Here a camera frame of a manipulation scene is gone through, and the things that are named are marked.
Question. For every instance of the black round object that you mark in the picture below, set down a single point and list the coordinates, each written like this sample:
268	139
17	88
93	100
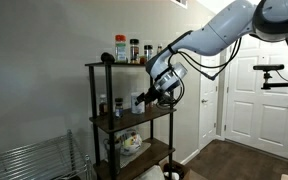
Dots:
107	57

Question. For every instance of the wide white panelled door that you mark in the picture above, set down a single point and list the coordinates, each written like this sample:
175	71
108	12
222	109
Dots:
260	113

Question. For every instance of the silver door knob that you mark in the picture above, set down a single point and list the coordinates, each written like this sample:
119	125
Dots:
204	100

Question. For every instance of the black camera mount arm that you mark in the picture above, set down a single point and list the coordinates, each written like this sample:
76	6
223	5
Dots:
280	85

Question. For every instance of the narrow white panelled door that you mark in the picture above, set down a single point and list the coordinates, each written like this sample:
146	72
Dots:
207	123

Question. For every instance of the white mesh mat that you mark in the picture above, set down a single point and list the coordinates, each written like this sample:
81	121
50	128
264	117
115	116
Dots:
140	152

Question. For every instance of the clear container with black lid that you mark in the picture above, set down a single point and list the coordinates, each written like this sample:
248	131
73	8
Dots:
118	108

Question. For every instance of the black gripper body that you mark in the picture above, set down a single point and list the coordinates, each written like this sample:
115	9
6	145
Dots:
157	95

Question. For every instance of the white bag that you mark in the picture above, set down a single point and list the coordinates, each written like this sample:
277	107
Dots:
150	173

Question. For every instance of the dark grey water bottle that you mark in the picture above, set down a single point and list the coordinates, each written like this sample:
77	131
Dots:
117	156

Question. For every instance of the black-lid herb spice jar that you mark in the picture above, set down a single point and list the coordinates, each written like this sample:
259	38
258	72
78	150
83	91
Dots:
147	51

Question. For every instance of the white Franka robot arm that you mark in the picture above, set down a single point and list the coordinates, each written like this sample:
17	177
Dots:
217	33

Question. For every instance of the black round bowl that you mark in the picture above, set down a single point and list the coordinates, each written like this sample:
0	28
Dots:
173	170

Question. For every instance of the white cylindrical container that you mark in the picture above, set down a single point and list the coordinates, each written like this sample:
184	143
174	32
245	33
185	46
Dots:
135	109

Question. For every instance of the black stereo camera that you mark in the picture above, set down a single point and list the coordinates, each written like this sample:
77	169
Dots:
269	67

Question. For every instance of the black-lid dark seasoning jar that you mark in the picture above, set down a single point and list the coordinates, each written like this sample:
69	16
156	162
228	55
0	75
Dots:
134	50

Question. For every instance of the red-lid spice jar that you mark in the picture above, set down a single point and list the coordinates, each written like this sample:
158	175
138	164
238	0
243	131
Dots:
120	50

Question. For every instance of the bowl with items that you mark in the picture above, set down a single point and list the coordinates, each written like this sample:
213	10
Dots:
130	141

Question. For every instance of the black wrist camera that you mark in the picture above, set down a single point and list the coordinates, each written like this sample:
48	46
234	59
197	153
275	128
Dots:
166	101

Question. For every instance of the dark wood black-post shelf unit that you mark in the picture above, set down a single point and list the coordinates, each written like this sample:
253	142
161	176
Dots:
130	118

